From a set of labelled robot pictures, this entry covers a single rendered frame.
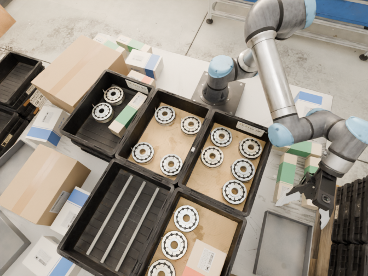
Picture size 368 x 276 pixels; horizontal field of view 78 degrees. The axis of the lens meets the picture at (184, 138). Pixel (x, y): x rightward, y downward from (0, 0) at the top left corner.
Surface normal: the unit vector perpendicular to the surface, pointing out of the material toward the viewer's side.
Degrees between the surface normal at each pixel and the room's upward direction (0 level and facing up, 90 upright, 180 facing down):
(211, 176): 0
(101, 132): 0
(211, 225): 0
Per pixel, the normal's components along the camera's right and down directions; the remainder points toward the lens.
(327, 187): 0.14, -0.59
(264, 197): -0.04, -0.42
